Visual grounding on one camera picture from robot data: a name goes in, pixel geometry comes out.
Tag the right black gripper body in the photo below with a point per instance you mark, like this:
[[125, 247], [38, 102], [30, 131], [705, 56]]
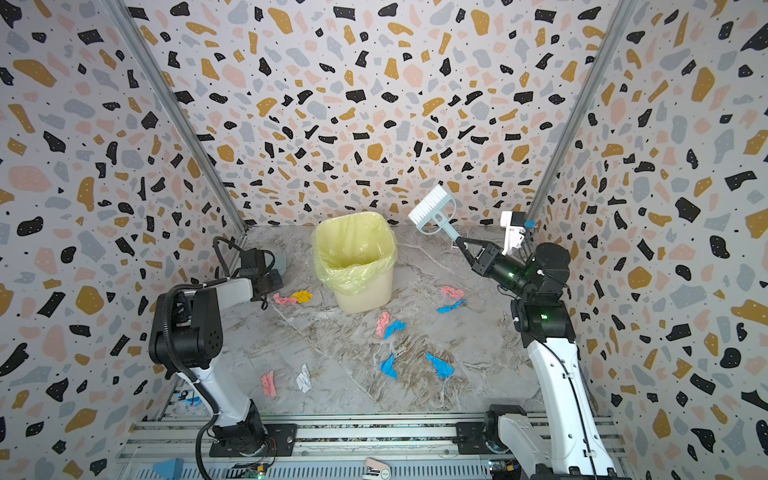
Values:
[[475, 255]]

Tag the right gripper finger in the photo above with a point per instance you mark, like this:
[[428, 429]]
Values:
[[472, 255], [464, 243]]

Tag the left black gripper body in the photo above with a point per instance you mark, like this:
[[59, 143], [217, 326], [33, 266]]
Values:
[[269, 280]]

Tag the teal hand brush white bristles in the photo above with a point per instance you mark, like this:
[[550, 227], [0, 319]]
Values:
[[434, 213]]

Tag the cream trash bin yellow bag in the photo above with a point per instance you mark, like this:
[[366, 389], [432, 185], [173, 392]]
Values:
[[355, 255]]

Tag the teal plastic dustpan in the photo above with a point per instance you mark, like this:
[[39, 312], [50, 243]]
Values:
[[281, 264]]

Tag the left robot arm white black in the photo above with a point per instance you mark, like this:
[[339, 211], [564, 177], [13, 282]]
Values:
[[187, 338]]

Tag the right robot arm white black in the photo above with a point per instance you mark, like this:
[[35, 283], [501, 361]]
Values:
[[575, 449]]

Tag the pink paper scrap far left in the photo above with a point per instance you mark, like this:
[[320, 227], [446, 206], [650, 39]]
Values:
[[284, 300]]

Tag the pink paper scrap far right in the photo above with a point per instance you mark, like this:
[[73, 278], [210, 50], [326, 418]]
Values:
[[453, 293]]

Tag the yellow paper scrap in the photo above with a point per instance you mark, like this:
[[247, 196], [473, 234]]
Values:
[[302, 296]]

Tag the blue paper scrap far right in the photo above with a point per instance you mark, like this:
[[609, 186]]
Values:
[[451, 307]]

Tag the blue paper scrap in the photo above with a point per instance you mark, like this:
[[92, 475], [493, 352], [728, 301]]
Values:
[[451, 307], [387, 367], [443, 369], [395, 326]]

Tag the blue paper scrap centre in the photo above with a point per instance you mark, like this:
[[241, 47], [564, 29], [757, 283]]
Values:
[[395, 326]]

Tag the pink paper scrap centre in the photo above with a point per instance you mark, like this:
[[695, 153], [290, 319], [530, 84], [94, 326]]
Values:
[[382, 325]]

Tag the white paper scrap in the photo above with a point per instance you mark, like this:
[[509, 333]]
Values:
[[303, 379]]

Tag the blue paper scrap lower right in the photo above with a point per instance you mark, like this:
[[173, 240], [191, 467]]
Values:
[[443, 369]]

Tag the blue paper scrap lower left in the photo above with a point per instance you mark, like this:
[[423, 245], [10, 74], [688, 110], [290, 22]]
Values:
[[387, 367]]

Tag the blue toy car sticker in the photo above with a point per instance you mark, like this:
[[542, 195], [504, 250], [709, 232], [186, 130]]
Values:
[[189, 397]]

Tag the blue triangular object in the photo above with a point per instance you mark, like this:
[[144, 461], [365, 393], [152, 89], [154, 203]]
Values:
[[171, 469]]

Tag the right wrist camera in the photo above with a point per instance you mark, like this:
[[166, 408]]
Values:
[[516, 226]]

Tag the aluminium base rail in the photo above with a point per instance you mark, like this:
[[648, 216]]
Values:
[[415, 446]]

